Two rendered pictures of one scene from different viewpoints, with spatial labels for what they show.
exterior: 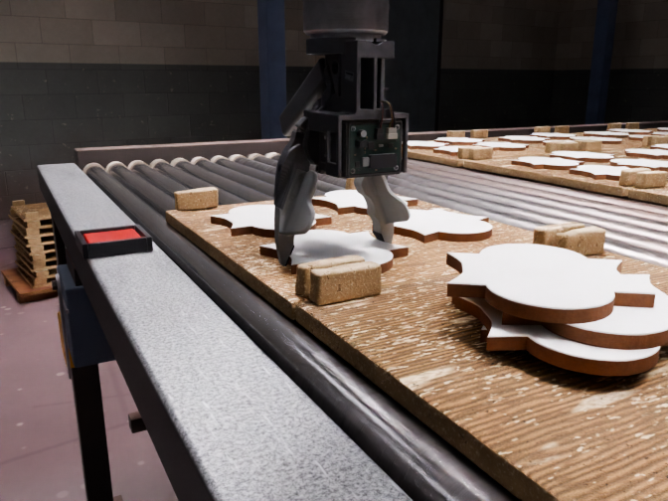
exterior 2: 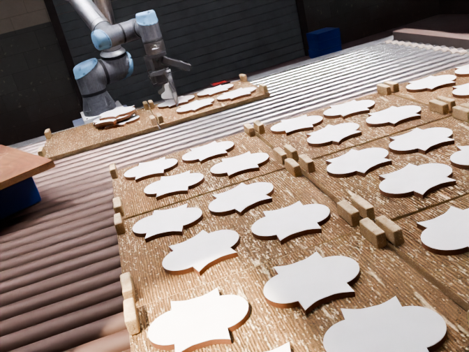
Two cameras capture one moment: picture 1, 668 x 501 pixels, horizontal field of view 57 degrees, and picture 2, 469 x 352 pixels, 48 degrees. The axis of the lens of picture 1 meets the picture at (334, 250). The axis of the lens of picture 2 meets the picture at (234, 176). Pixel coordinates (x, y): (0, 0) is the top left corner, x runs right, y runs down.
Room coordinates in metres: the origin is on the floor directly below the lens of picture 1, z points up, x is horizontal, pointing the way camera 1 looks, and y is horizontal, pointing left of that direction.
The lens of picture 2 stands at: (1.39, -1.89, 1.38)
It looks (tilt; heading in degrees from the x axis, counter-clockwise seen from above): 21 degrees down; 109
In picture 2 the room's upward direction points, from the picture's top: 14 degrees counter-clockwise
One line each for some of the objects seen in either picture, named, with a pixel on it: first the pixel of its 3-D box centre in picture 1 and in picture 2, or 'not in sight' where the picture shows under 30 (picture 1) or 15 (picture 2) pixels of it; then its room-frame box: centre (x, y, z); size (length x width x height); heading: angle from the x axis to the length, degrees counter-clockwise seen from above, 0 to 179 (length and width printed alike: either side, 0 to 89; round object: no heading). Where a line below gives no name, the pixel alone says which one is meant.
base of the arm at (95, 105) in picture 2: not in sight; (96, 100); (0.11, 0.25, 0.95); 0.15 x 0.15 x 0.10
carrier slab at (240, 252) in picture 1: (351, 233); (206, 101); (0.72, -0.02, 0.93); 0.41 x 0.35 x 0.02; 29
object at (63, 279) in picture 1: (95, 312); not in sight; (0.88, 0.36, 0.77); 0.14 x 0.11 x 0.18; 28
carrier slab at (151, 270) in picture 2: not in sight; (224, 221); (1.06, -1.05, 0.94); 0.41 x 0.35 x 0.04; 28
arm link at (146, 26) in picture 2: not in sight; (148, 26); (0.57, -0.01, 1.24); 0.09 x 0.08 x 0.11; 137
